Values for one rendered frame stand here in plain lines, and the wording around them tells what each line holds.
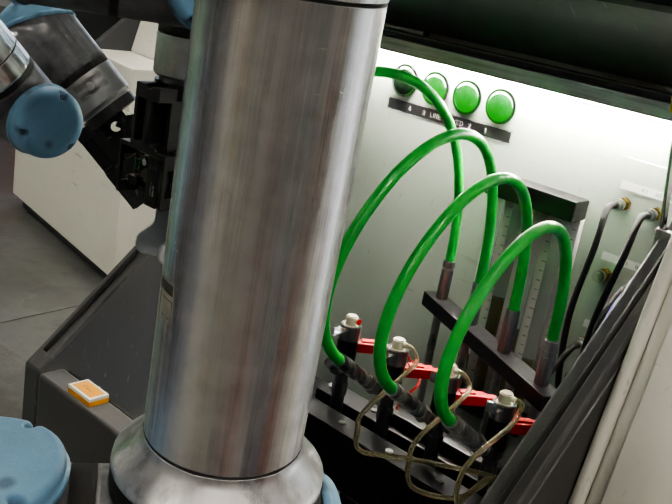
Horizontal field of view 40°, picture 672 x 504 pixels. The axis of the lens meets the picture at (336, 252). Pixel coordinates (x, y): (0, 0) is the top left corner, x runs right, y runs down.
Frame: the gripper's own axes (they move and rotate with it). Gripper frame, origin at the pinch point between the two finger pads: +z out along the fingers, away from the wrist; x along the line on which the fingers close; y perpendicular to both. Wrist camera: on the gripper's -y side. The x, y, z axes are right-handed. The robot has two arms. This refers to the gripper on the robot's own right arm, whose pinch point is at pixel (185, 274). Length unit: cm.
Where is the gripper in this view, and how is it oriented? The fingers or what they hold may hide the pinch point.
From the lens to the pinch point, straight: 96.3
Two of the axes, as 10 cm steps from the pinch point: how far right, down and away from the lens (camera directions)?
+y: -6.7, 1.2, -7.3
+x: 7.2, 3.2, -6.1
